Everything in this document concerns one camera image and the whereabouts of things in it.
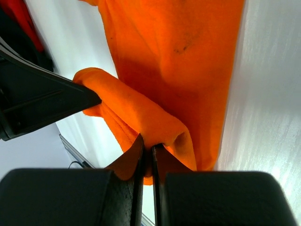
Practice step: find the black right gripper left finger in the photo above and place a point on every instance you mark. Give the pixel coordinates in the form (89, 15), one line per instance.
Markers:
(76, 197)

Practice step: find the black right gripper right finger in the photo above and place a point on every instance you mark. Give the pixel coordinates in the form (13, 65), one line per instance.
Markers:
(217, 198)

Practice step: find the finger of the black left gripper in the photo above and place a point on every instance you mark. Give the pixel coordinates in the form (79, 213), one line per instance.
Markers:
(32, 97)

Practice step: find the orange t shirt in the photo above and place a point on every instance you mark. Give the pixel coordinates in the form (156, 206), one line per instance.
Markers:
(174, 61)

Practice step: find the red folded t shirt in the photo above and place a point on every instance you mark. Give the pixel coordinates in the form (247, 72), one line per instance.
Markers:
(17, 10)

